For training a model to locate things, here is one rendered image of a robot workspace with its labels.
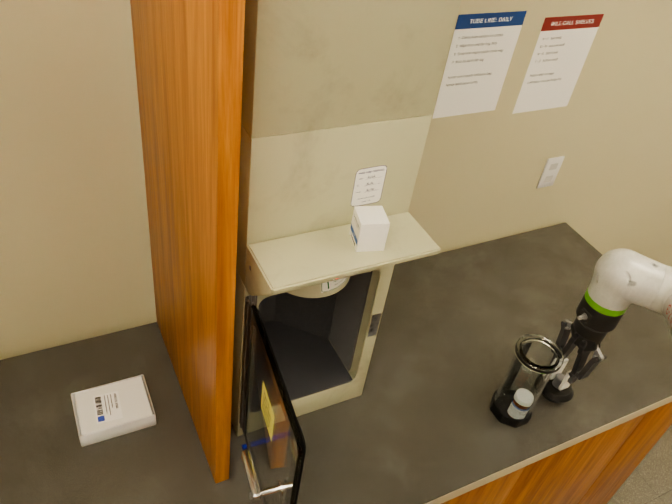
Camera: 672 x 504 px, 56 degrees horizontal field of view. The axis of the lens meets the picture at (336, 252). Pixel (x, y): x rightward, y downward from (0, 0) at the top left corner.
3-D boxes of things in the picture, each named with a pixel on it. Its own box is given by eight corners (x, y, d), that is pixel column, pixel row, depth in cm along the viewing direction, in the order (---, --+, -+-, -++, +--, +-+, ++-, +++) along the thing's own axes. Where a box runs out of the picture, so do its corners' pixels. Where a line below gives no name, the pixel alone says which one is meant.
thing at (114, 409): (72, 403, 142) (70, 393, 140) (144, 384, 149) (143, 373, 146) (81, 447, 134) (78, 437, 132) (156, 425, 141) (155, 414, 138)
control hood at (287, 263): (243, 287, 111) (245, 244, 104) (399, 250, 124) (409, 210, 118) (267, 333, 103) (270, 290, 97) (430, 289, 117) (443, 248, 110)
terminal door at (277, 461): (245, 428, 137) (253, 299, 111) (283, 566, 116) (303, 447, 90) (242, 429, 137) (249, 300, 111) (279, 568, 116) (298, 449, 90)
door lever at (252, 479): (268, 450, 112) (269, 442, 110) (282, 499, 106) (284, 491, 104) (238, 457, 110) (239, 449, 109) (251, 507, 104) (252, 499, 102)
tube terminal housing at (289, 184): (203, 355, 157) (199, 65, 108) (319, 323, 170) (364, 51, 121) (236, 437, 141) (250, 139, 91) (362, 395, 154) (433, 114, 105)
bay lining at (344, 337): (216, 333, 153) (217, 219, 131) (312, 308, 164) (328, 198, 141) (251, 412, 138) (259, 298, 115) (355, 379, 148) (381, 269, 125)
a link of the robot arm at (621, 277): (608, 231, 137) (603, 259, 129) (667, 252, 134) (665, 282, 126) (584, 278, 146) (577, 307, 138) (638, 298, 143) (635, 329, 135)
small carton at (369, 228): (349, 233, 110) (354, 206, 106) (376, 232, 111) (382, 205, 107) (355, 252, 106) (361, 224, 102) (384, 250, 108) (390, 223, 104)
